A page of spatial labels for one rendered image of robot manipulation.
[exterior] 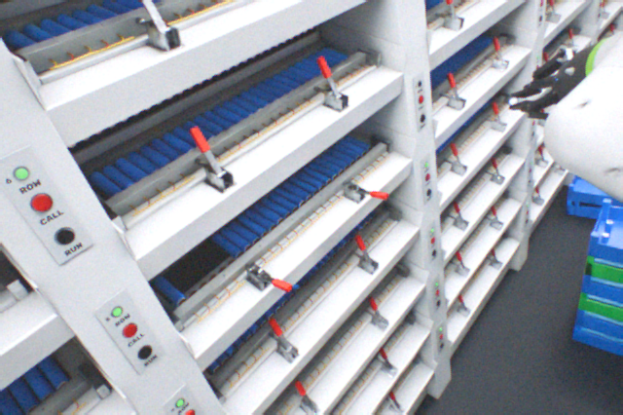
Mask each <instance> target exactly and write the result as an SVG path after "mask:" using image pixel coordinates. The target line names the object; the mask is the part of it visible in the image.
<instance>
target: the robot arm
mask: <svg viewBox="0 0 623 415"><path fill-rule="evenodd" d="M557 71H558V72H557ZM555 72H557V74H556V75H554V76H551V75H552V74H554V73H555ZM549 76H550V77H549ZM532 77H533V81H532V82H530V83H529V84H527V85H525V86H524V89H523V90H522V91H519V92H516V93H514V94H511V97H517V98H528V97H531V96H535V95H538V94H542V90H546V89H548V88H552V91H551V93H549V94H546V95H545V96H544V97H542V98H540V99H538V100H535V101H532V100H525V101H522V102H520V103H517V104H514V105H511V106H510V107H509V110H518V111H521V112H522V113H529V114H528V119H535V120H547V121H546V124H545V127H544V144H545V147H546V150H547V152H548V154H549V155H550V157H551V158H552V159H553V160H554V161H555V163H557V164H558V165H559V166H560V167H562V168H563V169H565V170H569V171H571V172H573V173H575V174H576V175H578V176H580V177H581V178H583V179H585V180H587V181H588V182H590V183H592V184H593V185H595V186H596V187H598V188H600V189H601V190H603V191H605V192H606V193H608V195H610V196H612V197H613V198H615V199H616V200H618V201H620V202H621V203H623V31H622V32H620V33H618V34H616V35H614V36H612V37H610V38H607V39H605V40H603V41H602V42H599V43H597V44H595V45H593V46H590V47H588V48H586V49H583V50H581V51H580V52H578V53H576V50H570V49H560V50H559V51H558V53H557V54H556V55H555V56H554V57H553V58H552V59H550V60H549V61H548V62H546V63H545V64H543V65H542V66H541V67H539V68H538V69H537V70H535V71H534V72H533V74H532ZM553 105H556V107H555V108H554V109H553V110H552V112H551V113H550V114H549V113H540V110H543V109H545V108H548V107H550V106H553Z"/></svg>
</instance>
